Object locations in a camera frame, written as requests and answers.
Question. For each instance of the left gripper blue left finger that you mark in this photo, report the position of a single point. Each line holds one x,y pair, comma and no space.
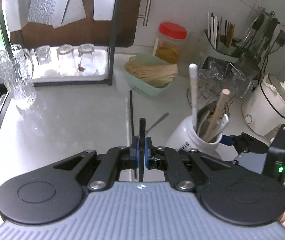
110,165

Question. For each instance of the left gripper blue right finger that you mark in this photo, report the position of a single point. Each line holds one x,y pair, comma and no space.
170,162

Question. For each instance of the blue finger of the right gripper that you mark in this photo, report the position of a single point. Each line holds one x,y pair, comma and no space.
227,140

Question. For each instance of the white ceramic soup spoon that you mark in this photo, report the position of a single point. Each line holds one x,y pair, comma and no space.
219,127

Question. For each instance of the white ceramic utensil jar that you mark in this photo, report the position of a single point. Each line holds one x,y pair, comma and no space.
185,138

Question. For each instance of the large steel spoon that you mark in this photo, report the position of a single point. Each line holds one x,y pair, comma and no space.
204,113

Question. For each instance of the black chopstick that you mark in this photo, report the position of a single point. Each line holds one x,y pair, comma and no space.
132,125
142,133

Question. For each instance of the brown wooden chopstick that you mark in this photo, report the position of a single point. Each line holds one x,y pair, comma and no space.
223,99

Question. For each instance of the white chopstick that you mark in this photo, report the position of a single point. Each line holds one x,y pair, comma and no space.
128,126
193,71

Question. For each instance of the white electric cooker pot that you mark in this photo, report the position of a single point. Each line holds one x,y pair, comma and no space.
264,110

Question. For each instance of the green basket of sticks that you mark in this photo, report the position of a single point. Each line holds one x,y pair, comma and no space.
149,74

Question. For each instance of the upturned drinking glass right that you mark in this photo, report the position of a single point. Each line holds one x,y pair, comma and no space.
85,59

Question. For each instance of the upturned drinking glass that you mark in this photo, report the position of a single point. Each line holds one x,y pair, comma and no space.
66,60
43,55
85,59

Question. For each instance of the upturned drinking glass middle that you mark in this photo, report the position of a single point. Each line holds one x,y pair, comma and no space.
66,60

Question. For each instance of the green chopstick holder caddy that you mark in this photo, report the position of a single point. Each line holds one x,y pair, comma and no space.
264,36

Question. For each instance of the red lid plastic jar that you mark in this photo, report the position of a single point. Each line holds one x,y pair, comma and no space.
169,42

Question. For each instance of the upturned drinking glass left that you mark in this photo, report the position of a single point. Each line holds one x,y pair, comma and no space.
43,55

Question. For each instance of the black dish rack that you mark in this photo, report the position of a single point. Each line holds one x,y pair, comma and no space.
67,34

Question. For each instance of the wire glass drying rack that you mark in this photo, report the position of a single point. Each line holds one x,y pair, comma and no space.
215,75

